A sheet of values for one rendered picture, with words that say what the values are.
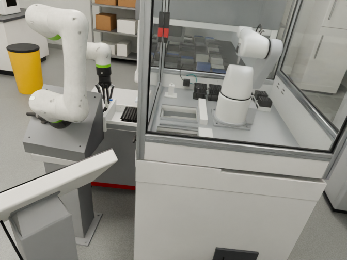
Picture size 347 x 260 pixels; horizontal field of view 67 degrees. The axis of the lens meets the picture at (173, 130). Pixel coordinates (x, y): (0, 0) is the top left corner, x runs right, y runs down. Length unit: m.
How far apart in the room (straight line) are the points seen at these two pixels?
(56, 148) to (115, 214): 0.91
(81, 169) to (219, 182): 0.74
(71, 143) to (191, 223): 0.82
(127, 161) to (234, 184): 1.05
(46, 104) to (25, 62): 2.83
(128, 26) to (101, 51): 3.87
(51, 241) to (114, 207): 1.39
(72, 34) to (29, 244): 0.84
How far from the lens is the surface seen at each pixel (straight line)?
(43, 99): 1.46
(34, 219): 0.97
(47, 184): 0.87
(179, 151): 1.26
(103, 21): 5.71
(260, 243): 1.78
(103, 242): 2.16
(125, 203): 2.39
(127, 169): 2.24
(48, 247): 1.04
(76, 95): 1.36
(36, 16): 1.38
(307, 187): 1.51
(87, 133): 1.58
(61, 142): 1.62
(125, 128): 1.72
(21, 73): 4.32
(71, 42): 1.31
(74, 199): 1.91
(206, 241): 1.72
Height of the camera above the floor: 1.74
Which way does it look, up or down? 31 degrees down
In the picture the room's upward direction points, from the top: 6 degrees clockwise
